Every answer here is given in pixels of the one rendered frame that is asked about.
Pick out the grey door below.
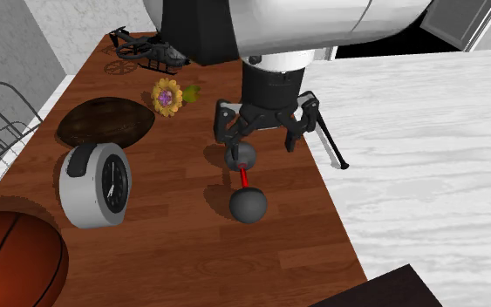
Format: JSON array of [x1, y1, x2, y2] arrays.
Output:
[[419, 0, 491, 52]]

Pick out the dark brown furniture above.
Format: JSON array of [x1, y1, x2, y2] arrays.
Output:
[[308, 263, 444, 307]]

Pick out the dark toy helicopter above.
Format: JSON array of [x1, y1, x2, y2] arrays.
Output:
[[108, 26, 192, 77]]

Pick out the orange basketball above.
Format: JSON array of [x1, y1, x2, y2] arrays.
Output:
[[0, 211, 70, 307]]

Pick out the brown wooden table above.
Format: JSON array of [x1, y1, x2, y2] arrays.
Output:
[[0, 31, 370, 307]]

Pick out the yellow sunflower with green leaf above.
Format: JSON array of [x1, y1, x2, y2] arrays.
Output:
[[150, 78, 201, 119]]

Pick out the grey dumbbell with red handle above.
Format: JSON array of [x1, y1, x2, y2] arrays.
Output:
[[223, 141, 269, 225]]

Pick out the white alarm clock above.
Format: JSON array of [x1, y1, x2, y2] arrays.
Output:
[[58, 142, 133, 229]]

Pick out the dark brown football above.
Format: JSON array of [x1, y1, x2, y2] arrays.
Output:
[[56, 96, 156, 150]]

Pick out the black robot stand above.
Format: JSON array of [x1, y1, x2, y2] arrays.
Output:
[[160, 0, 241, 67]]

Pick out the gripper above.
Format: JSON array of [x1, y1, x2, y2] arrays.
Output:
[[213, 63, 321, 160]]

